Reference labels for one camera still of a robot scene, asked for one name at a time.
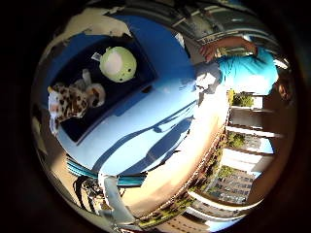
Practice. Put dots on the person in teal shirt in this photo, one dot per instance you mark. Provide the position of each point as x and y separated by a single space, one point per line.
249 73

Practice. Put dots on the round green plush toy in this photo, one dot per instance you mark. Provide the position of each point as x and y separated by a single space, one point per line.
118 64

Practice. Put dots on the dark blue plastic container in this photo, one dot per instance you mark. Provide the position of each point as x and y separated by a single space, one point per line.
142 69

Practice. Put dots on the spotted leopard plush toy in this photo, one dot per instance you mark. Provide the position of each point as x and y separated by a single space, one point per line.
68 103

